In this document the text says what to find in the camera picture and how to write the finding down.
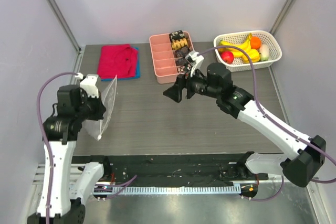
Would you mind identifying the dark floral sock roll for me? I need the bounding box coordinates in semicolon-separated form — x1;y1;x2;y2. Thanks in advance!
175;58;188;66

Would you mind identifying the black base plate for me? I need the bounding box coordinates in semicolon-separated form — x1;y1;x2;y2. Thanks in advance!
70;152;270;187

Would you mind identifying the dark brown sock roll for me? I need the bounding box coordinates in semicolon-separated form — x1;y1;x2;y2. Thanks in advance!
175;46;190;58

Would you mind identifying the white radish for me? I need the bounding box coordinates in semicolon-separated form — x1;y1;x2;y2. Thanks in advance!
259;44;270;61

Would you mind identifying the white slotted cable duct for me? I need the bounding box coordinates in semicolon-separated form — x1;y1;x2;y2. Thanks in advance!
89;185;242;196

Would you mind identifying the clear polka dot zip bag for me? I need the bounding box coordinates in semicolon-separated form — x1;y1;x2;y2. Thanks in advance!
83;77;117;141

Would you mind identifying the pink divided organizer tray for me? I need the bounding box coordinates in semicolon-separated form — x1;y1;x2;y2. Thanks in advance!
149;31;194;84

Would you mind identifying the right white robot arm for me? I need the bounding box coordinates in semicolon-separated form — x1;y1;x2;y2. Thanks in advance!
163;63;326;187

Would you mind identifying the white perforated plastic basket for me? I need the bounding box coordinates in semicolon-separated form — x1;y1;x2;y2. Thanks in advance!
213;30;282;72

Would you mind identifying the blue folded cloth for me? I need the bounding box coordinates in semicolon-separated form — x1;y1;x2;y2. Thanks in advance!
100;46;141;82

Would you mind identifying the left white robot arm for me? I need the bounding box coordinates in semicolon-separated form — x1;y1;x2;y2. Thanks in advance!
27;84;112;223

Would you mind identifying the black patterned sock roll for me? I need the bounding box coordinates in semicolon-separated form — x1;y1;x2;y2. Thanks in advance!
169;30;185;42

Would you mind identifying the yellow patterned sock roll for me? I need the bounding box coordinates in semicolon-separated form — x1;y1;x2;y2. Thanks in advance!
171;38;188;50

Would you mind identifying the yellow bell pepper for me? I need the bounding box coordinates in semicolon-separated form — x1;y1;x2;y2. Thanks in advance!
242;49;260;63

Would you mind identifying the black white dotted sock roll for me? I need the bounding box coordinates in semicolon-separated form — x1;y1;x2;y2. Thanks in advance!
177;66;190;73

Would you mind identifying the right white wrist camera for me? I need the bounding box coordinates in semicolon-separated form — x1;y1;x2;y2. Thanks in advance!
185;50;204;77

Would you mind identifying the red folded cloth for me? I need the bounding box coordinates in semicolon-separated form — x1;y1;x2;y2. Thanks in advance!
97;44;139;80

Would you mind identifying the red apple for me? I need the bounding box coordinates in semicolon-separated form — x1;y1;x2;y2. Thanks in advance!
220;51;235;64

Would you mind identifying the orange fruit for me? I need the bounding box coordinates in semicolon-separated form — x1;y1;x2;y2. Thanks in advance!
250;37;262;50

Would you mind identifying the yellow banana bunch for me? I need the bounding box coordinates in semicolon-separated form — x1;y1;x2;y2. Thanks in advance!
218;33;252;60

